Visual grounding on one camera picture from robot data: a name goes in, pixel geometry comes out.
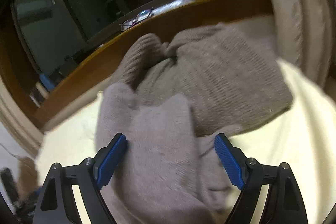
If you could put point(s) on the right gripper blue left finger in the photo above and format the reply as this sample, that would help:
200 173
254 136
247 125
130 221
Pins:
56 201

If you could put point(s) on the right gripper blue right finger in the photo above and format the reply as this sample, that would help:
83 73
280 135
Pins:
284 202

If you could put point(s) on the grey-mauve thin knit sweater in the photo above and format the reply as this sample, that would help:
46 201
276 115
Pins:
168 175

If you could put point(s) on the brown fleece blanket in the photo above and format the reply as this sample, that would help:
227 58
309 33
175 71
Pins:
28 178

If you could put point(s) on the cream yellow bed sheet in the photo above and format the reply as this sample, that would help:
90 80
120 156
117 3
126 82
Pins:
304 137

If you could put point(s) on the beige left curtain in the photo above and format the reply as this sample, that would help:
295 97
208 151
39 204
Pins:
18 125

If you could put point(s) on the beige curtain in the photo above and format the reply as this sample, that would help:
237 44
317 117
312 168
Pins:
306 35
18 125

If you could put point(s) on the brown wooden window sill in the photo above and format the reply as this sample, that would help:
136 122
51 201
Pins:
79 43

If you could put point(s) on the dark thread spool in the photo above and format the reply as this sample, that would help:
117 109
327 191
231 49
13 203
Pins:
37 99

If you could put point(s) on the beige thread spool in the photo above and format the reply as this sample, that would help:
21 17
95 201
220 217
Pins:
42 90

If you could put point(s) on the taupe ribbed knit sweater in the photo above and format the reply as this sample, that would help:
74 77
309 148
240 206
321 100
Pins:
228 78

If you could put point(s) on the beige right curtain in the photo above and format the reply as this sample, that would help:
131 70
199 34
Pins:
306 35

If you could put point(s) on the eyeglasses on sill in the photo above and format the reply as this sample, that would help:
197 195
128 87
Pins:
143 15

